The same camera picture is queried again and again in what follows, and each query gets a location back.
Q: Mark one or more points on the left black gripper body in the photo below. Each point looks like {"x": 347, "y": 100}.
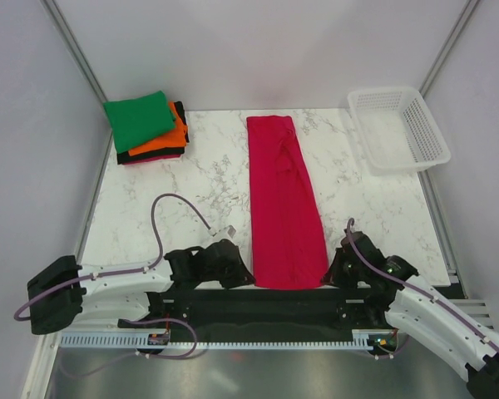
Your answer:
{"x": 227, "y": 278}

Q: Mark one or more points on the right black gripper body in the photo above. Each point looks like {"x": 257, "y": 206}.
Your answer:
{"x": 348, "y": 273}

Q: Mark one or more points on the red t-shirt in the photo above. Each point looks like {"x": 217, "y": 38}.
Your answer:
{"x": 288, "y": 245}

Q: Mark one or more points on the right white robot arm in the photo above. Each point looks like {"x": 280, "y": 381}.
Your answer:
{"x": 402, "y": 299}

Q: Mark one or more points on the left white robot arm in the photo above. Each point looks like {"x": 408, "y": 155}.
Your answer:
{"x": 63, "y": 289}

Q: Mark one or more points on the folded orange t-shirt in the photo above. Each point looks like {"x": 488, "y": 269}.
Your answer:
{"x": 177, "y": 138}

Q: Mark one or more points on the folded black t-shirt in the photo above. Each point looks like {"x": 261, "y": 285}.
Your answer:
{"x": 122, "y": 157}

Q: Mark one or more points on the white plastic basket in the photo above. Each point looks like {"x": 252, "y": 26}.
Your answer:
{"x": 396, "y": 130}

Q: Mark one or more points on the folded green t-shirt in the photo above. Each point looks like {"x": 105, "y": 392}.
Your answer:
{"x": 136, "y": 121}

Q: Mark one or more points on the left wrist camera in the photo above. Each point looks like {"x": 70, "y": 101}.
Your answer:
{"x": 222, "y": 237}

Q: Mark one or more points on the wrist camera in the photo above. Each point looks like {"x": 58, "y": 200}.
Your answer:
{"x": 364, "y": 246}
{"x": 222, "y": 237}

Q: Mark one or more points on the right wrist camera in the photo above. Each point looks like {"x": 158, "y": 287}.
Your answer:
{"x": 364, "y": 246}

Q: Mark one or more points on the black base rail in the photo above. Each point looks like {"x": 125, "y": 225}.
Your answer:
{"x": 256, "y": 315}

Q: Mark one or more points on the white slotted cable duct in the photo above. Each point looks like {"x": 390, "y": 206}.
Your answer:
{"x": 150, "y": 341}

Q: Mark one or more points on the right aluminium frame post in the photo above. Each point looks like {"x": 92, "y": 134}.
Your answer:
{"x": 456, "y": 32}

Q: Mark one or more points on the aluminium frame post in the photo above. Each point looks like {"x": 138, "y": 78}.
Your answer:
{"x": 57, "y": 16}
{"x": 456, "y": 32}

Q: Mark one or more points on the left aluminium frame post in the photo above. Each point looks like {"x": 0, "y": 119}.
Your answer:
{"x": 57, "y": 16}

